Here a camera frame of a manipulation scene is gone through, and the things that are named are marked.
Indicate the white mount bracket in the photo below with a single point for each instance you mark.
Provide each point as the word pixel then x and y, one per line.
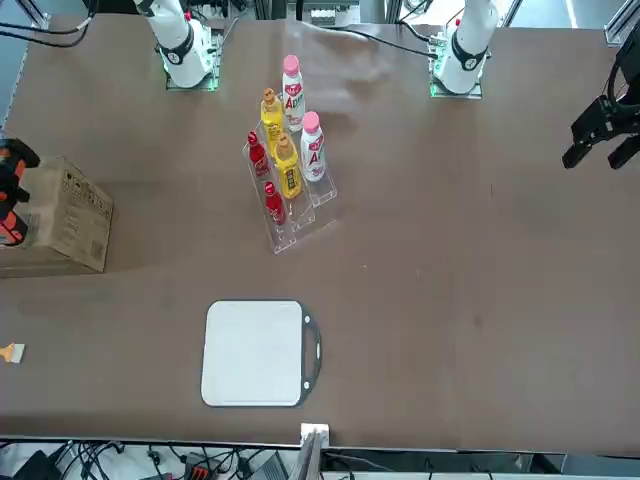
pixel 315 430

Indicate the black box under table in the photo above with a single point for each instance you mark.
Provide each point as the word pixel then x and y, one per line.
pixel 35 467

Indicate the small red bottle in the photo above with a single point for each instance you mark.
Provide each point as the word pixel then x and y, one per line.
pixel 274 205
pixel 257 157

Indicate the aluminium frame profile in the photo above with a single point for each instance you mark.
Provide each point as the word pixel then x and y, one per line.
pixel 40 21
pixel 620 27

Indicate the grey power adapter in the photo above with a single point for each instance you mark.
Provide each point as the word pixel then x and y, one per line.
pixel 270 467

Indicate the white bottle pink cap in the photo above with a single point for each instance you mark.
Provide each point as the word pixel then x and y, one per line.
pixel 292 95
pixel 313 150

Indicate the yellow bottle orange cap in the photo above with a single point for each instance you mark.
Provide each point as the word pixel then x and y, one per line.
pixel 289 172
pixel 271 117

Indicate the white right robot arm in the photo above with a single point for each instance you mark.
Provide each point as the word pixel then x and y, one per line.
pixel 180 45

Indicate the brown cardboard box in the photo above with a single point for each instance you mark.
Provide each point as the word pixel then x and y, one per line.
pixel 75 210

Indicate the orange black barcode scanner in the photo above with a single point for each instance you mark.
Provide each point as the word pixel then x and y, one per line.
pixel 12 230

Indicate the grey metal bar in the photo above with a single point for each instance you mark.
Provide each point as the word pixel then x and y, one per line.
pixel 306 460

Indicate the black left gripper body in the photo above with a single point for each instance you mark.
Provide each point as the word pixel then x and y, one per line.
pixel 629 112

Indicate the clear acrylic stepped shelf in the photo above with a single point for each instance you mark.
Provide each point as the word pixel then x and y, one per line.
pixel 300 220

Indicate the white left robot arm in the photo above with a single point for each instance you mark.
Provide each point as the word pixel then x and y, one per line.
pixel 467 45

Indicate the black power strip red switches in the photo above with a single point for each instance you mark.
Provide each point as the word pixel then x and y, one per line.
pixel 196 469

